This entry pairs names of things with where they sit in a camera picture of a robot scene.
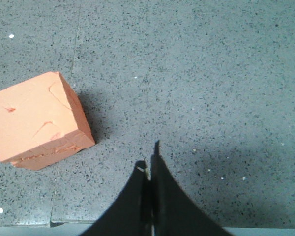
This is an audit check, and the large front orange foam cube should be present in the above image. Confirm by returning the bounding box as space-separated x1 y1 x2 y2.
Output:
0 72 95 170

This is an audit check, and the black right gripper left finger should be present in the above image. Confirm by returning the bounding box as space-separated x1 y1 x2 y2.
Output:
81 160 152 236

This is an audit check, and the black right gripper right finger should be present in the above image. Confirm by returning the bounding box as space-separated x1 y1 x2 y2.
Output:
151 141 231 236

